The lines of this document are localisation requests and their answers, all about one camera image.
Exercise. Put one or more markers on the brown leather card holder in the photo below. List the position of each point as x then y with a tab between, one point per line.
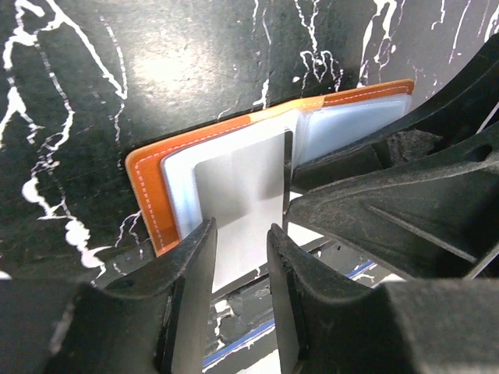
162	174

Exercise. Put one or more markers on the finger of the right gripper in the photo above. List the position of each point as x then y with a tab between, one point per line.
419	196

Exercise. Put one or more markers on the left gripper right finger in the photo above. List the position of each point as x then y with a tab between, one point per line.
327	323

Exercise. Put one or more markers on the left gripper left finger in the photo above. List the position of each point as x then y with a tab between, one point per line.
153	320

